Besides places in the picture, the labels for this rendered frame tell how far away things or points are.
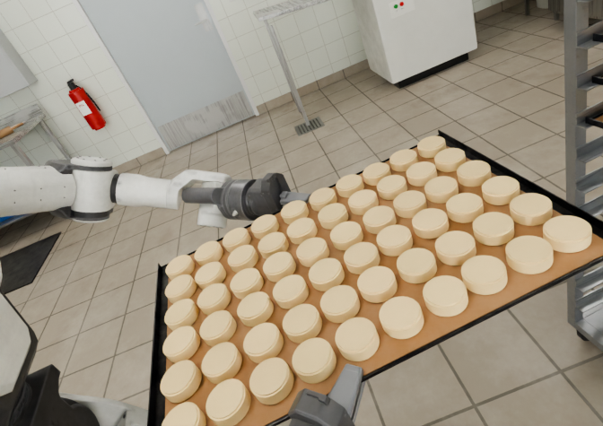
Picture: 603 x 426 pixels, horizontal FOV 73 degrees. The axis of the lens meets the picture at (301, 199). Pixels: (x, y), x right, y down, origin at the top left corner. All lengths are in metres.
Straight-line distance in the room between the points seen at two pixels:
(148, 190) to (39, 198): 0.20
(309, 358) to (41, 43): 4.34
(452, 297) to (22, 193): 0.73
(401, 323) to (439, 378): 1.16
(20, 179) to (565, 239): 0.85
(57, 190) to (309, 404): 0.66
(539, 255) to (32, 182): 0.82
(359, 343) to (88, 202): 0.64
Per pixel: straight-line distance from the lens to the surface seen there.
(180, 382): 0.58
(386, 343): 0.52
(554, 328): 1.76
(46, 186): 0.91
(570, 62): 1.07
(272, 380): 0.51
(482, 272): 0.54
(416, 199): 0.67
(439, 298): 0.52
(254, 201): 0.83
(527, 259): 0.55
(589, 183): 1.24
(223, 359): 0.57
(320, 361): 0.50
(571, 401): 1.62
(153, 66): 4.48
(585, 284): 1.47
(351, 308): 0.54
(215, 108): 4.53
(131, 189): 0.94
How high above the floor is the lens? 1.42
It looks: 31 degrees down
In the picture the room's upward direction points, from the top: 24 degrees counter-clockwise
